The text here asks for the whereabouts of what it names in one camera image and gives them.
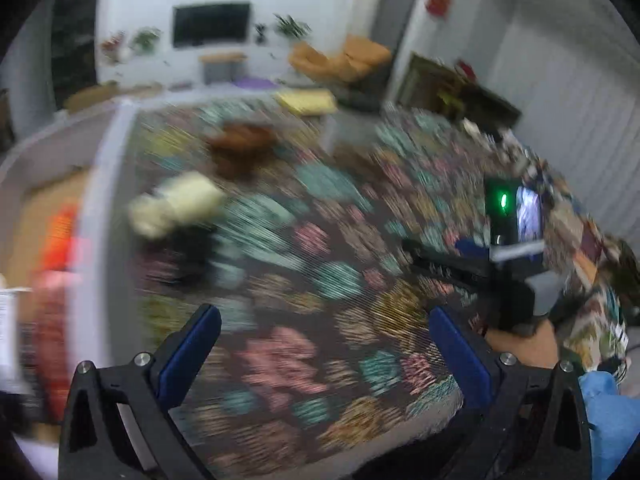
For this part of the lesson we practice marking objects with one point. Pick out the small green potted plant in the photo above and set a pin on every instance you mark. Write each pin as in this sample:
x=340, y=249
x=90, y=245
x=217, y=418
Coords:
x=260, y=34

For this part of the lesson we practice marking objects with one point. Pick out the white standing air conditioner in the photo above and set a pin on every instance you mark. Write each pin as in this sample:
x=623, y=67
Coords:
x=369, y=0

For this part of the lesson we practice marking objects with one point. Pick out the bushy green potted plant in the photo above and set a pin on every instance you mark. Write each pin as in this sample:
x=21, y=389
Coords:
x=146, y=40

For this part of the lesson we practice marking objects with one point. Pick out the grey floor pouf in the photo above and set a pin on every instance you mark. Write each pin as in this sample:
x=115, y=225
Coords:
x=364, y=99

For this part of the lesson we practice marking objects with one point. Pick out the floral patterned cloth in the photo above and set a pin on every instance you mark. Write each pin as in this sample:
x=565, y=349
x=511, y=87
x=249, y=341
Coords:
x=597, y=310

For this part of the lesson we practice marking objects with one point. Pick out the small yellow chair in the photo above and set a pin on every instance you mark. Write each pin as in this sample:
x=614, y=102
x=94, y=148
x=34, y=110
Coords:
x=449, y=99

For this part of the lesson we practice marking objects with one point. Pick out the black flat television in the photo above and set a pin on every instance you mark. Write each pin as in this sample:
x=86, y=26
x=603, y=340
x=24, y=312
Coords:
x=211, y=25

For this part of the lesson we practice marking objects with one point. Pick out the black glass display cabinet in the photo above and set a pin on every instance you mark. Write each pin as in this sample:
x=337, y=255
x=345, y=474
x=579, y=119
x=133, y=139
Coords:
x=75, y=35

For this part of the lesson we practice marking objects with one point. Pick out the orange lounge chair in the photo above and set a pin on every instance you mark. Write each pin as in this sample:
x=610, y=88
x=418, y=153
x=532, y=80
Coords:
x=345, y=60

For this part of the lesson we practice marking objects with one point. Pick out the dark wooden side table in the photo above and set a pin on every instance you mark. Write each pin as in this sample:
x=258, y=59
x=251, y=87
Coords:
x=480, y=97

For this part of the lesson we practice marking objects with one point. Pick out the white television cabinet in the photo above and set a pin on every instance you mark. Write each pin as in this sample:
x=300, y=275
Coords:
x=150, y=69

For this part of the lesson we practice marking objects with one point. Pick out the colourful patterned woven blanket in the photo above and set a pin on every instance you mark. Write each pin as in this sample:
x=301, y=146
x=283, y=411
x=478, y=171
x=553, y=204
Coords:
x=325, y=310

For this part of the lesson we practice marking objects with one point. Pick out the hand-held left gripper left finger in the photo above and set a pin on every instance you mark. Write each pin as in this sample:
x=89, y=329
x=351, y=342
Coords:
x=190, y=350

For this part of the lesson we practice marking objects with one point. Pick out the red item on side table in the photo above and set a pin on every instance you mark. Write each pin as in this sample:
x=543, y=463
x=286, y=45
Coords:
x=465, y=69

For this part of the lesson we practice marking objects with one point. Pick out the red patterned pillow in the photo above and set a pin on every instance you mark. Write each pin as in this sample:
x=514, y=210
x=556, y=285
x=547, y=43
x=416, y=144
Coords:
x=52, y=340

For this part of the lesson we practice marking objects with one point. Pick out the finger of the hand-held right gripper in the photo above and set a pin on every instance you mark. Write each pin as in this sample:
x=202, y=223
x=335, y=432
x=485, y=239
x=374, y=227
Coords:
x=470, y=248
x=445, y=270

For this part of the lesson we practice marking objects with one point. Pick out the person's right forearm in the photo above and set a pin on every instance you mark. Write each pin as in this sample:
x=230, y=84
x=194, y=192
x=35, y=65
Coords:
x=522, y=347

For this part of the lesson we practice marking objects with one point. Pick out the brown knitted cloth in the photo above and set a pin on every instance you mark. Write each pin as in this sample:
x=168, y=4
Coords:
x=240, y=140

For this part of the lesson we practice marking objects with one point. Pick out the grey curtain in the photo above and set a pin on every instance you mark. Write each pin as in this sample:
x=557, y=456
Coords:
x=402, y=10

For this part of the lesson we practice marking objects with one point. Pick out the white sheer curtain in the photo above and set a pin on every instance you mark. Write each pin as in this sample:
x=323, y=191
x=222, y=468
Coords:
x=575, y=110

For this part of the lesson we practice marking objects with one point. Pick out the open cardboard box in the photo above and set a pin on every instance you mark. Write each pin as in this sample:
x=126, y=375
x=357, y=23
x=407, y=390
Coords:
x=92, y=96

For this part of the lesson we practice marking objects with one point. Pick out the cream soft packet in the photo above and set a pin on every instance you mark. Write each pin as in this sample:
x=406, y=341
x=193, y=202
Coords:
x=175, y=202

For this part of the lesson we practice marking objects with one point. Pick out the red flowers in vase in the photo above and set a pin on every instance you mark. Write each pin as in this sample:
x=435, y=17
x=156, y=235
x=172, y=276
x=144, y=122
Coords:
x=112, y=47

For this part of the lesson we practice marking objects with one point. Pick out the flat yellow box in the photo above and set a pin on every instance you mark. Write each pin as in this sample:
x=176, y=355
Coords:
x=305, y=101

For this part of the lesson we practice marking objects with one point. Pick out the round purple floor mat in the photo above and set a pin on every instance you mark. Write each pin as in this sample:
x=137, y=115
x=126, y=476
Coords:
x=254, y=82

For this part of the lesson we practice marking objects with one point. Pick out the black knit hat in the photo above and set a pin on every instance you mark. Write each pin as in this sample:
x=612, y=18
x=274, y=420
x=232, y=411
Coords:
x=192, y=252

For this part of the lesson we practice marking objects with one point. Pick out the white storage box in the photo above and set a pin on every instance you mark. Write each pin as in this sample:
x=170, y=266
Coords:
x=105, y=170

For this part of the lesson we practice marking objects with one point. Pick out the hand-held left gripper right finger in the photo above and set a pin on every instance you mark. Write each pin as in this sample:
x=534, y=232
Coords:
x=457, y=355

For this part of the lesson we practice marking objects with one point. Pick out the small wooden coffee table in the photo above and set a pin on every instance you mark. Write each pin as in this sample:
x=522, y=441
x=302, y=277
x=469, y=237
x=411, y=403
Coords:
x=222, y=58

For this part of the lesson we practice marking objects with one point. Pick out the large green potted plant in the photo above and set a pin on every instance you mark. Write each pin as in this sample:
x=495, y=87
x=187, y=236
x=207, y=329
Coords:
x=291, y=26

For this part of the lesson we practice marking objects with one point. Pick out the person's blue clothing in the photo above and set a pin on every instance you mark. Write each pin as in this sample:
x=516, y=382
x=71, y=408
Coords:
x=610, y=420

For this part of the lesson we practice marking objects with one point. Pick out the red wall hanging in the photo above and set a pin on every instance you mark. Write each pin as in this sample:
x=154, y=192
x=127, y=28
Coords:
x=439, y=0

